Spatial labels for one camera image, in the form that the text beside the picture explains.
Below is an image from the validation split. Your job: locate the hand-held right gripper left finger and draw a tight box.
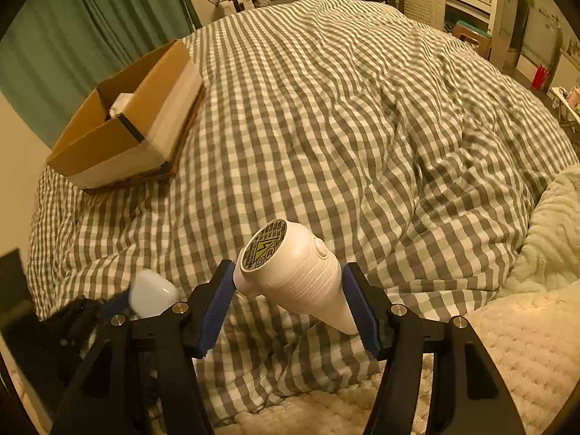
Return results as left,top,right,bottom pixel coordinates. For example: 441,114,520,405
50,259,237,435

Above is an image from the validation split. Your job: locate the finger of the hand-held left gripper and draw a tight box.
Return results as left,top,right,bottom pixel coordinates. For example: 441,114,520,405
100,291,133,320

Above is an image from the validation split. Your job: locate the brown cardboard box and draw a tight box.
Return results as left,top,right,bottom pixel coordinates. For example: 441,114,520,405
46,39,207,195

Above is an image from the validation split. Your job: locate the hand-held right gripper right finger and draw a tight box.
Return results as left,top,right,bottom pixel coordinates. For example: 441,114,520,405
342,262,526,435

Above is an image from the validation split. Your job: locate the white earbuds case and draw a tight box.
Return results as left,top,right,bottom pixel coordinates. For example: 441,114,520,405
129,269,180,320

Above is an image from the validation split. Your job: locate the light green fleece blanket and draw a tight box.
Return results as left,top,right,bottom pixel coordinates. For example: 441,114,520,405
497,163,580,301

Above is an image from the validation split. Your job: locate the plastic stool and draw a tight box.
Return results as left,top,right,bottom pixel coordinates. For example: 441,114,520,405
452,20,493,56

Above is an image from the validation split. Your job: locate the white suitcase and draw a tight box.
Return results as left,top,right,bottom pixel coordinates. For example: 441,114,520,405
218,0,255,15

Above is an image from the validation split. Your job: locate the cream fleece blanket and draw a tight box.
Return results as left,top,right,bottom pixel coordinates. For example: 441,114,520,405
149,280,580,435

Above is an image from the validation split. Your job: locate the white tape roll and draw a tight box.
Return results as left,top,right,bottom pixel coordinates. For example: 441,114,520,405
108,92,137,119

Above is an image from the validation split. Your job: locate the red fire extinguisher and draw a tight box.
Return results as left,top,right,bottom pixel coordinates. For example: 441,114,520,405
530,64,549,92

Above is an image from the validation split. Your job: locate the teal curtain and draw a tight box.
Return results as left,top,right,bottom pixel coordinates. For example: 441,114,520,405
0,0,203,151

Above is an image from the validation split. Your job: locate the white hair dryer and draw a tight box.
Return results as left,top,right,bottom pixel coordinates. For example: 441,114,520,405
232,218,359,336

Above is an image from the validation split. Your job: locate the green checked blanket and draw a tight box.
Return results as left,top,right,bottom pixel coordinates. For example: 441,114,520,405
26,0,580,427

